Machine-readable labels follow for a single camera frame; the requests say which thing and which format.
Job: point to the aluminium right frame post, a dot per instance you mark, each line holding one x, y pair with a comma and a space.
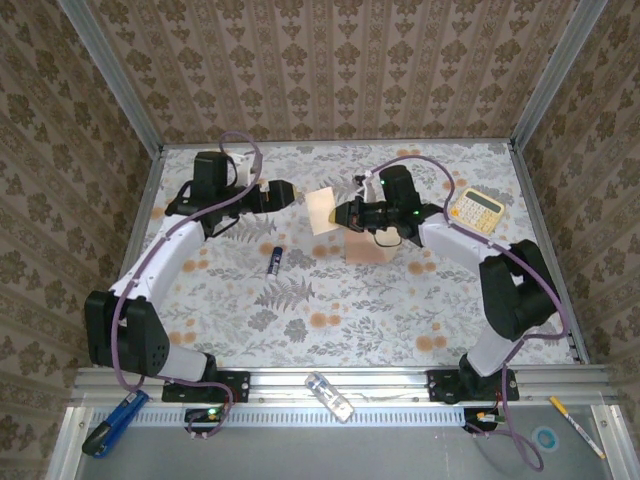
550, 75

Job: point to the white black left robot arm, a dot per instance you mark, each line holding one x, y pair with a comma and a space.
160, 255

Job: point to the aluminium table side rail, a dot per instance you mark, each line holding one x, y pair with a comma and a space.
532, 200
149, 185

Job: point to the navy white glue stick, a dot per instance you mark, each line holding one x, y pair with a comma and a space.
274, 260

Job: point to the blue black hand tool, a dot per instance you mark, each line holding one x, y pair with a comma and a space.
117, 417

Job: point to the cream yellow calculator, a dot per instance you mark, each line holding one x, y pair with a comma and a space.
475, 210

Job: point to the floral patterned table cover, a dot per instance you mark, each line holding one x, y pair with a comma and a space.
350, 320

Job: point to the aluminium left table side rail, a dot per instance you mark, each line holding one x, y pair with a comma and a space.
149, 185

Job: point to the white yellow marker pen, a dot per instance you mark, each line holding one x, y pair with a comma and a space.
575, 425

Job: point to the pink paper letter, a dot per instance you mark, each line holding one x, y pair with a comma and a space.
320, 210

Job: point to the aluminium left frame post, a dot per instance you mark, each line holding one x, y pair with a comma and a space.
115, 80

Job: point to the blue tape roll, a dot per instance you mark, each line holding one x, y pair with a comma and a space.
534, 438

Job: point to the small black controller board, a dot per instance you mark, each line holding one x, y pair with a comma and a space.
475, 417
200, 415

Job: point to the grey metal base tray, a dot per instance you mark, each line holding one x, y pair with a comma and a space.
350, 455

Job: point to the aluminium frame post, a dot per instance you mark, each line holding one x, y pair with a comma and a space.
550, 75
115, 80

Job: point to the aluminium right table side rail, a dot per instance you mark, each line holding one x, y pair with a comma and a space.
532, 200

